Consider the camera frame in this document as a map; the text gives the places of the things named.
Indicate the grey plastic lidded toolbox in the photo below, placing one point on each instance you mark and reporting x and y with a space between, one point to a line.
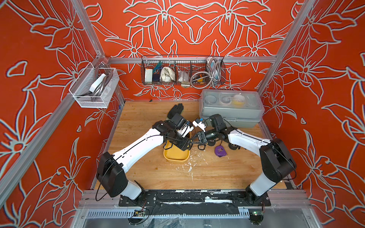
242 109

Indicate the purple tape measure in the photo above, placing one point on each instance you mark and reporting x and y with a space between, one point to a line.
220 151

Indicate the white box in basket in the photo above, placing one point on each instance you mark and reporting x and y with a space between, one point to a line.
148 75

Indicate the white mesh wall basket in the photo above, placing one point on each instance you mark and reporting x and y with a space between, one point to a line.
103 94

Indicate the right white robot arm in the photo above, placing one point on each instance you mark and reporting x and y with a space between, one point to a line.
276 160

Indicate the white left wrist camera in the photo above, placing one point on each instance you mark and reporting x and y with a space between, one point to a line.
185 130

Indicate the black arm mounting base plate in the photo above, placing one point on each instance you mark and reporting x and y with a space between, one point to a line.
151 198

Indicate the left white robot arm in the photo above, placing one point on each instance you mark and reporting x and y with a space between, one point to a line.
112 168

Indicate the white device in mesh basket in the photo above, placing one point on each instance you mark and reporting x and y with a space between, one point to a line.
97 83

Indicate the yellow plastic storage tray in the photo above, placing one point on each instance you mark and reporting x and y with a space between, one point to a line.
175 154

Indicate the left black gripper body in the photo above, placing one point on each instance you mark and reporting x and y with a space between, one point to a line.
181 142

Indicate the black yellow tape measure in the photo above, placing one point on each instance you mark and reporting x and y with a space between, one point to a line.
233 146

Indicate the black wire wall basket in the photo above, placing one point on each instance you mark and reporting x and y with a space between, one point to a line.
199 72

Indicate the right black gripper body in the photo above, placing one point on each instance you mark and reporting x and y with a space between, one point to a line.
208 136

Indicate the white cloth in basket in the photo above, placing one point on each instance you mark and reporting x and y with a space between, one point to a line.
167 75

